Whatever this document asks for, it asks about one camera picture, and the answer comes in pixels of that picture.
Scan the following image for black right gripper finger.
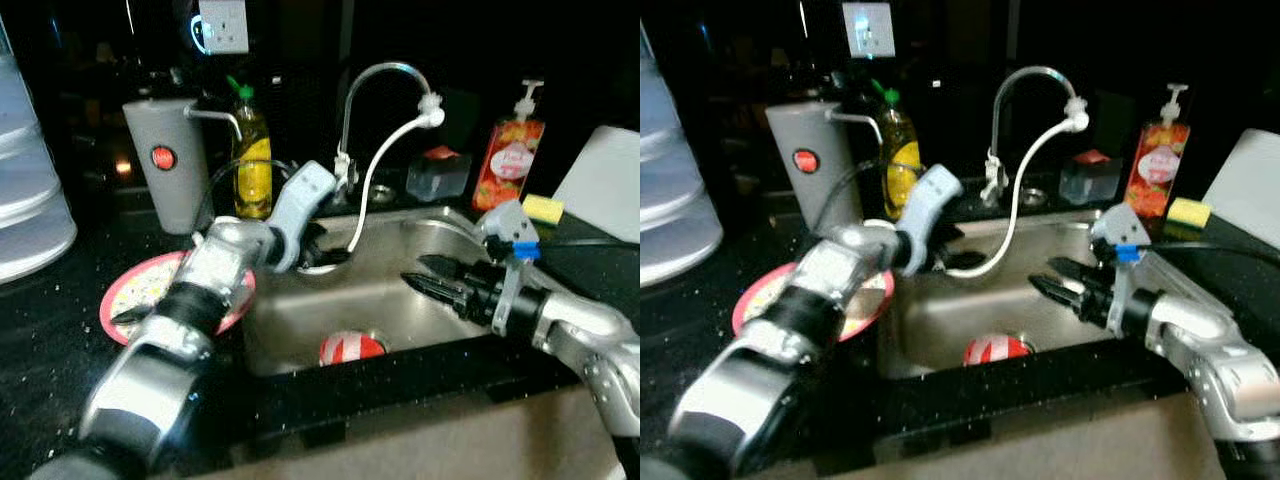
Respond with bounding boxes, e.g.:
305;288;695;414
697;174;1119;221
1029;276;1094;312
1047;256;1098;289
400;274;469;312
417;254;474;287

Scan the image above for metal spoon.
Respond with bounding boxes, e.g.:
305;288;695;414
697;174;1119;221
110;299;167;327

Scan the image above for stainless steel sink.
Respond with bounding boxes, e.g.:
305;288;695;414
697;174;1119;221
238;204;603;383
878;208;1243;383

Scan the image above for red white striped bowl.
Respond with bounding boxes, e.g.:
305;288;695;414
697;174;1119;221
962;333;1037;368
317;329;389;369

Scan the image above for clear box with red lid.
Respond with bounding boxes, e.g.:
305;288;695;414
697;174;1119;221
1057;148;1124;207
404;145;474;202

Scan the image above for yellow dish soap bottle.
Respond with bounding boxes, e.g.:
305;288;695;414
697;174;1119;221
876;86;924;222
226;75;274;220

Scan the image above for yellow sponge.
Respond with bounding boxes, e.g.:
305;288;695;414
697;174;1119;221
521;193;567;227
1164;197;1214;232

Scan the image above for red hand soap pump bottle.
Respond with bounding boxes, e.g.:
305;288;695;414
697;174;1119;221
471;79;547;214
1124;82;1192;220

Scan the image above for beige cabinet front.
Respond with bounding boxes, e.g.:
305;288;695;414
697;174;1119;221
188;378;626;480

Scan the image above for white board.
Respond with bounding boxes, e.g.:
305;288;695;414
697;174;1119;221
549;124;641;247
1199;127;1280;252

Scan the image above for chrome gooseneck faucet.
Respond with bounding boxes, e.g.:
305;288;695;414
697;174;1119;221
334;61;442;197
984;65;1089;208

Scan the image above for pink rimmed leaf pattern plate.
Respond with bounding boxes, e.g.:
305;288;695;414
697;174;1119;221
99;250;257;347
731;262;897;344

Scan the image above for white stacked containers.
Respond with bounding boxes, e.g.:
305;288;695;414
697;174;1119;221
0;18;80;287
640;22;725;288

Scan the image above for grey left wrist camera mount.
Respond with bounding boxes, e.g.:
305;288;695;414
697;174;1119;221
264;160;341;276
895;163;966;277

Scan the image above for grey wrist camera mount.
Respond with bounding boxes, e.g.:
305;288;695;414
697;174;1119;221
264;160;341;276
895;163;966;277
474;199;546;336
1090;204;1167;339

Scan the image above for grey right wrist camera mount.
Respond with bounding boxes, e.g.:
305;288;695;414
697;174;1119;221
474;199;546;336
1090;204;1167;339

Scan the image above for white faucet hose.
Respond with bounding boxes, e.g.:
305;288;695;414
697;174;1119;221
940;98;1091;280
298;94;447;277

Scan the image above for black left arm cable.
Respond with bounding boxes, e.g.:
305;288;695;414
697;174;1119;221
812;160;926;241
194;157;301;243

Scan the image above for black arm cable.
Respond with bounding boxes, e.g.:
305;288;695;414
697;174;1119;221
194;157;301;243
534;236;641;253
812;160;926;241
1140;240;1280;269

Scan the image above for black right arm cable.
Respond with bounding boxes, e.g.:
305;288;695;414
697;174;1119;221
534;236;641;253
1140;240;1280;269

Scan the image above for white wall outlet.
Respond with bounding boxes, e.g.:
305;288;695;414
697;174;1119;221
197;0;252;57
842;0;895;60

